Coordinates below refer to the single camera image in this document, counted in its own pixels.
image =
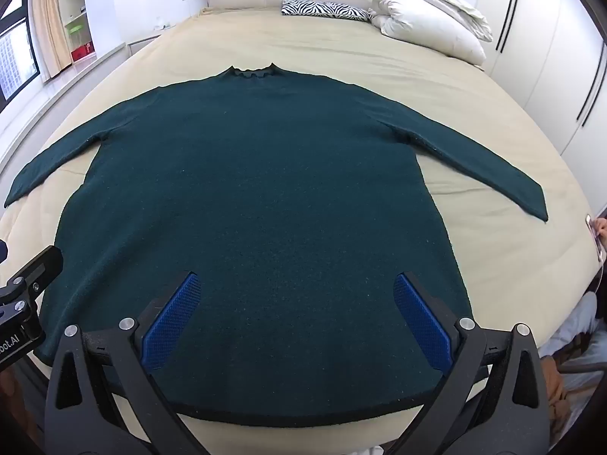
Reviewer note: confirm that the dark green sweater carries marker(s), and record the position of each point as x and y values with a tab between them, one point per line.
265	189

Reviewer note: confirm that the white wall shelf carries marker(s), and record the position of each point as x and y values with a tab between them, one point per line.
76	9

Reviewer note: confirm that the white wardrobe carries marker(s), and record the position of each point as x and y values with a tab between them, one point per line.
545	33

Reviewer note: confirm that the smartphone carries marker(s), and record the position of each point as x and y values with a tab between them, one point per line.
593	237

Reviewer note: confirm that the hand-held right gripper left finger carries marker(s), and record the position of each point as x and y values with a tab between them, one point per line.
173	322

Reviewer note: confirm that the beige curtain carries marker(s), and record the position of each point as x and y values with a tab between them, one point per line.
50	23

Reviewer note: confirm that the zebra print pillow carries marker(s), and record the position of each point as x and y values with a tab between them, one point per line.
327	9

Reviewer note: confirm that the window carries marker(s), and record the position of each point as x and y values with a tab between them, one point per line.
16	52

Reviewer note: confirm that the red box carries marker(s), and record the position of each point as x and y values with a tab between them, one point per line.
81	52

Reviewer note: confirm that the white pillow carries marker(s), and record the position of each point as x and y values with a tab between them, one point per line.
427	28

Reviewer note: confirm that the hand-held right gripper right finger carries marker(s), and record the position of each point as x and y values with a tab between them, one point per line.
422	322

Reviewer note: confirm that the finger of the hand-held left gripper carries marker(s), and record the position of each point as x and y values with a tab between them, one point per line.
42	268

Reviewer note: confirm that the beige bed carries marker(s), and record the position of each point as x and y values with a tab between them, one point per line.
332	47

